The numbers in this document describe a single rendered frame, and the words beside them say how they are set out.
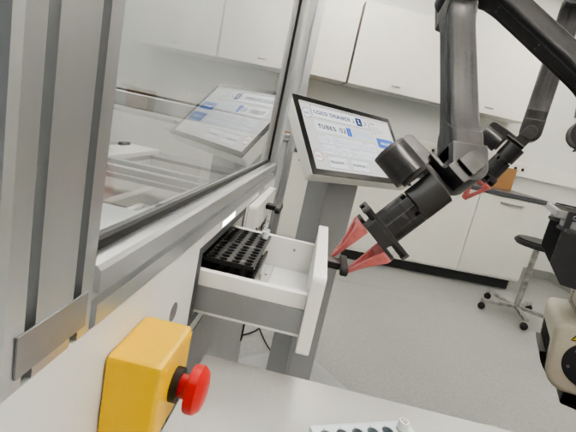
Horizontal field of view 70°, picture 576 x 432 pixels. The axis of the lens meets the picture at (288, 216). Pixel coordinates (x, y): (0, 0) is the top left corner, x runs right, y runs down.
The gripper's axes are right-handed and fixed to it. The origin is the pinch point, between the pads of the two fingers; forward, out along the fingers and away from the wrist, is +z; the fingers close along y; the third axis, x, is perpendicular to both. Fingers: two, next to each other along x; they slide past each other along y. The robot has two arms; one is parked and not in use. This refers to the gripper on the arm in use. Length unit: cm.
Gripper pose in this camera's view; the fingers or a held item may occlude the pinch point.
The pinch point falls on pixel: (341, 261)
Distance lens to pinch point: 69.1
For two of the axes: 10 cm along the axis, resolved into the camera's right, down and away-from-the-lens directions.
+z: -7.7, 6.2, 1.6
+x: -0.8, 1.6, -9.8
